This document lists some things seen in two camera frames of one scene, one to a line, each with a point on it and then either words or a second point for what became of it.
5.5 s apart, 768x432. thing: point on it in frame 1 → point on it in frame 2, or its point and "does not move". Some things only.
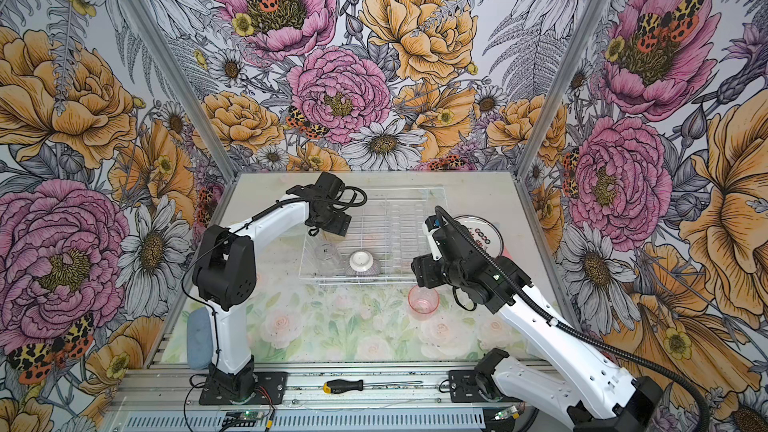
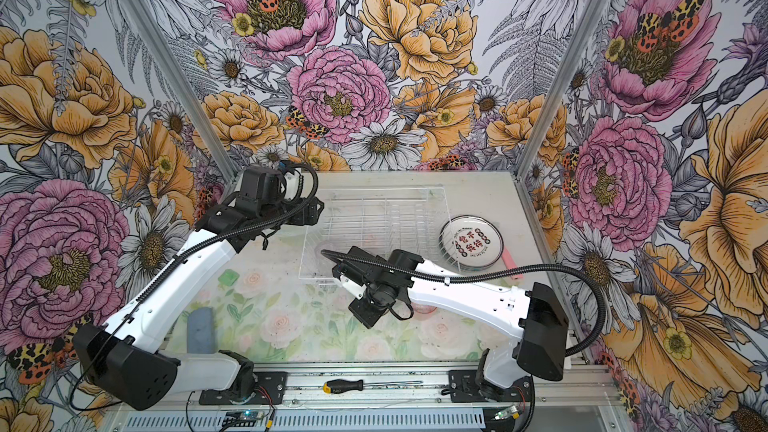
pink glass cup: x=423 y=302 does not move
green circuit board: x=242 y=418 does not move
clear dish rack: x=383 y=238 does not move
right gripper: x=425 y=271 → x=368 y=317
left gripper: x=338 y=226 → x=300 y=219
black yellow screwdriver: x=347 y=385 does not move
